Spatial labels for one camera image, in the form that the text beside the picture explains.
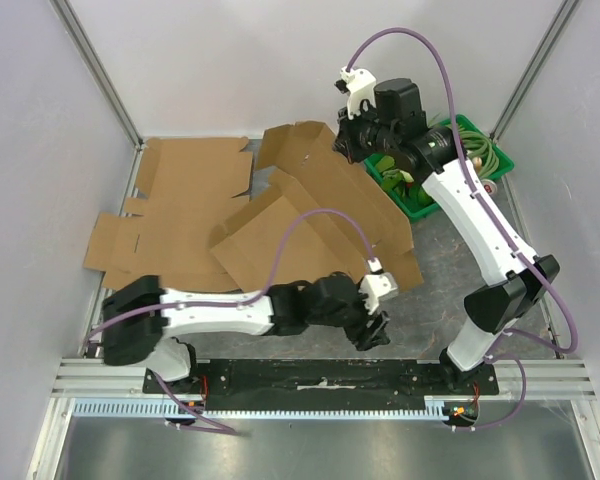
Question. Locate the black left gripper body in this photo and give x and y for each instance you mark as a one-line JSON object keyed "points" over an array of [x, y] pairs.
{"points": [[355, 323]]}

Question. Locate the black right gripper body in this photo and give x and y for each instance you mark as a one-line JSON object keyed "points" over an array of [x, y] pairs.
{"points": [[348, 138]]}

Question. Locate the brown cardboard box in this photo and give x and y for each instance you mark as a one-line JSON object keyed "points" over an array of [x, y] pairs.
{"points": [[320, 214]]}

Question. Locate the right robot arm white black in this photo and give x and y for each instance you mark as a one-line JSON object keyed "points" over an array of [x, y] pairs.
{"points": [[387, 118]]}

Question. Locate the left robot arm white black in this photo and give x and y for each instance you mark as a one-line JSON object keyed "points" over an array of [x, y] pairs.
{"points": [[144, 323]]}

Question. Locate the green leafy vegetable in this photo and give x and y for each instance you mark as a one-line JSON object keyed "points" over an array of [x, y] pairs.
{"points": [[401, 183]]}

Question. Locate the green plastic tray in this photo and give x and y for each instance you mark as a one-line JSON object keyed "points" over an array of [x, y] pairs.
{"points": [[455, 185]]}

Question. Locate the green long beans bundle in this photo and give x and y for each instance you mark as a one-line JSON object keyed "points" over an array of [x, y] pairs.
{"points": [[477, 144]]}

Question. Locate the brown mushroom toy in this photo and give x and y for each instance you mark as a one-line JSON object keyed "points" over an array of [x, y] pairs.
{"points": [[477, 163]]}

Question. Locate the flat cardboard sheet on left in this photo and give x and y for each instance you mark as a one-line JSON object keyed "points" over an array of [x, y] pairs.
{"points": [[186, 187]]}

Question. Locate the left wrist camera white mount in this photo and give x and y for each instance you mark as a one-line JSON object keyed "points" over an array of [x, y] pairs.
{"points": [[377, 286]]}

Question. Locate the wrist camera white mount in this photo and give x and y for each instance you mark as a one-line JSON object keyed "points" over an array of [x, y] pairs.
{"points": [[377, 286], [359, 85]]}

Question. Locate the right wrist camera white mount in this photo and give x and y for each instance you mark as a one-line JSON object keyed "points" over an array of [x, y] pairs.
{"points": [[359, 85]]}

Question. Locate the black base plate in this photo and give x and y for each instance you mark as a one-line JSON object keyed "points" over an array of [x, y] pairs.
{"points": [[326, 384]]}

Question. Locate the grey slotted cable duct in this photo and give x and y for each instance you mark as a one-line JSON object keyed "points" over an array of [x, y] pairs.
{"points": [[432, 410]]}

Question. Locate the aluminium frame post right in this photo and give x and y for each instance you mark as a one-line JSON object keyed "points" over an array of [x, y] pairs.
{"points": [[557, 26]]}

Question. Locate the aluminium frame post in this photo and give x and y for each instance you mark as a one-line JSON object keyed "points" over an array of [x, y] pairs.
{"points": [[557, 26], [90, 57]]}

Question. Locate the aluminium frame post left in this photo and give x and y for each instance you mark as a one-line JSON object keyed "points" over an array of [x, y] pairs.
{"points": [[90, 57]]}

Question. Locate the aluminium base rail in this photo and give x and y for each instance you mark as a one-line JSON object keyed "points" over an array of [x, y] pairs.
{"points": [[91, 378]]}

